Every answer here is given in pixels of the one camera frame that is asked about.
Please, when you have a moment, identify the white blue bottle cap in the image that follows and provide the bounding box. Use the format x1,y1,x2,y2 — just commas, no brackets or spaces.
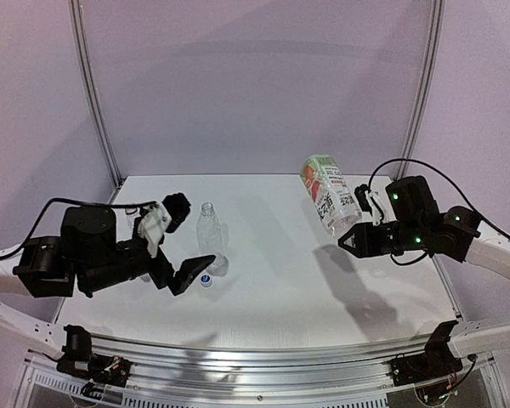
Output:
201,275,213,287

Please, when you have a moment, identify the white label bottle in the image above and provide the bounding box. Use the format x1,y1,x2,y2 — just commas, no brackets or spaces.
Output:
299,155,362,238

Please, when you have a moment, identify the clear crushed plastic bottle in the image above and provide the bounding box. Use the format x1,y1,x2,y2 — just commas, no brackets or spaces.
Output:
196,201,229,277

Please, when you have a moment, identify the red label plastic bottle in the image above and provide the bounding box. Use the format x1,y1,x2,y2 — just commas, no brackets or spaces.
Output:
124,208,145,232

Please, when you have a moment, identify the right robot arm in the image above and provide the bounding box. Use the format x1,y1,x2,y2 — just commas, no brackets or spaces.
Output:
337,176,510,361

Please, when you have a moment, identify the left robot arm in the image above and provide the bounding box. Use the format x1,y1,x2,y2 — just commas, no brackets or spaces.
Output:
0,202,215,298

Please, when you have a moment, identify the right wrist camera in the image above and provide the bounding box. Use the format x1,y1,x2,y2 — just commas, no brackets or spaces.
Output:
354,184,387,226

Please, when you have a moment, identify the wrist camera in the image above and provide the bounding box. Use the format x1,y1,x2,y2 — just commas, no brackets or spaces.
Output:
354,184,387,226
131,192,194,258

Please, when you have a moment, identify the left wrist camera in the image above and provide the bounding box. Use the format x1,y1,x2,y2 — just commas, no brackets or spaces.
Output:
131,192,194,258

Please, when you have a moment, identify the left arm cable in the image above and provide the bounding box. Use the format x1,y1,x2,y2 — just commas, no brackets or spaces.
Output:
0,197,154,264

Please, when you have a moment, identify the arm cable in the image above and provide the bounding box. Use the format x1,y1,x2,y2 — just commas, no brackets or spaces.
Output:
0,197,154,264
368,158,510,264

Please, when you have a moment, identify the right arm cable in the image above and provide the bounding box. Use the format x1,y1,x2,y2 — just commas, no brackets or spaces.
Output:
368,158,510,264

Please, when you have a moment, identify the front aluminium rail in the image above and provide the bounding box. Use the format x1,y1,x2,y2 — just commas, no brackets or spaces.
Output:
20,331,498,408

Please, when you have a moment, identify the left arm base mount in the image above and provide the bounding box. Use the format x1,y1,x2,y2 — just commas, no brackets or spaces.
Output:
56,325,133,398

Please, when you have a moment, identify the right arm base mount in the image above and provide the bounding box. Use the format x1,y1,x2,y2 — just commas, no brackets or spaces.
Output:
389,320,463,387

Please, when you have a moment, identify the right aluminium frame post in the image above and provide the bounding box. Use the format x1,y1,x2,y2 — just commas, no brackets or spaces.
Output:
400,0,445,159

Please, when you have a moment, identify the aluminium frame post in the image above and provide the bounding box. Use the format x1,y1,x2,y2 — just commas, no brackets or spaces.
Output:
68,0,123,190
400,0,445,159

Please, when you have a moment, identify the left aluminium frame post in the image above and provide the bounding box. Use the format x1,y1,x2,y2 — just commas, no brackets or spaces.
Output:
68,0,123,190

